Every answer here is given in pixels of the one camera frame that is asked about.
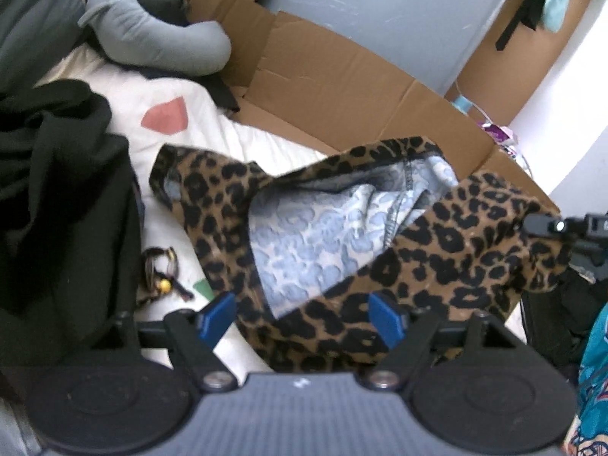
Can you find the light blue bottle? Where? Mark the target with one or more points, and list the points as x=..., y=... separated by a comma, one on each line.
x=462, y=103

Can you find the white cartoon bear bedsheet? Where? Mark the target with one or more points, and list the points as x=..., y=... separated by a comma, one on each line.
x=190, y=161

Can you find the upright brown cardboard panel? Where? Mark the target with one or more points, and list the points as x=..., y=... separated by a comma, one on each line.
x=501, y=82

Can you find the leopard print garment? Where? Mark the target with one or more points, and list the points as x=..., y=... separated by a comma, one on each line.
x=332, y=246

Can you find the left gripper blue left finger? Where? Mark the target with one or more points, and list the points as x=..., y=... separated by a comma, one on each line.
x=194, y=335

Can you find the pink purple plastic packet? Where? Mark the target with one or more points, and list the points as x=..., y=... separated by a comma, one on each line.
x=500, y=134

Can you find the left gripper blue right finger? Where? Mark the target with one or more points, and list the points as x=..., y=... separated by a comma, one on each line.
x=409, y=338

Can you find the blue patterned garment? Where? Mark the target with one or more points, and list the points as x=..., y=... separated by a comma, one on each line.
x=588, y=434

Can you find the grey mattress board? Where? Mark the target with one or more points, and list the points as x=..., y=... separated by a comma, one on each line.
x=431, y=40

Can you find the grey U-shaped neck pillow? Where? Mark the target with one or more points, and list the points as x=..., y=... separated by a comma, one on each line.
x=130, y=34

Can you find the brown cardboard sheet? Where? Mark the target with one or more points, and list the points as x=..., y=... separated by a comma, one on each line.
x=305, y=83

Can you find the black clothes pile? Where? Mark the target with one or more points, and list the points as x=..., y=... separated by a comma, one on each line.
x=70, y=226

